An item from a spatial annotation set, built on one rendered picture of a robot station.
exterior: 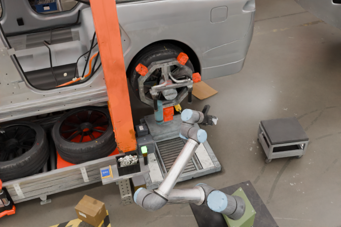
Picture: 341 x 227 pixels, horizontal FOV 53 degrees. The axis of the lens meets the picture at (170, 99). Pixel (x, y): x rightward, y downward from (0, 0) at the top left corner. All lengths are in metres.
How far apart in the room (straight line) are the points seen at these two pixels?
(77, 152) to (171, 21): 1.51
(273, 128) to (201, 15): 1.41
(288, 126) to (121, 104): 1.84
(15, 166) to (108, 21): 1.71
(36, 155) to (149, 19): 1.67
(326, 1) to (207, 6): 2.03
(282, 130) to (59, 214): 2.37
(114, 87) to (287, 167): 2.07
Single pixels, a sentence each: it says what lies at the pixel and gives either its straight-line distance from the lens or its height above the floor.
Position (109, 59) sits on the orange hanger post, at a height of 1.52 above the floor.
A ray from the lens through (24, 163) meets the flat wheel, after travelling 3.47.
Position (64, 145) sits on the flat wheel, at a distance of 3.44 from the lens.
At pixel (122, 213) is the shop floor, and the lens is 3.44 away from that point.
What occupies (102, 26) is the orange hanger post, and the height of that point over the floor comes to 1.79.
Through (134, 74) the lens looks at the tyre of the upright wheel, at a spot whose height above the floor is 1.00.
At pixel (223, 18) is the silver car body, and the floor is 1.42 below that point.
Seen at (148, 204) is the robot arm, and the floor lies 0.89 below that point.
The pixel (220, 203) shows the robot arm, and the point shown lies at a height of 0.64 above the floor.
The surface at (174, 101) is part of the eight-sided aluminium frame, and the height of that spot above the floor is 0.62.
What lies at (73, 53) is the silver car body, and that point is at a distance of 4.02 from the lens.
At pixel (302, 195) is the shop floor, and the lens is 3.67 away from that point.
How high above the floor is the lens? 2.84
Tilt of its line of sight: 38 degrees down
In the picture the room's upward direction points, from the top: 3 degrees counter-clockwise
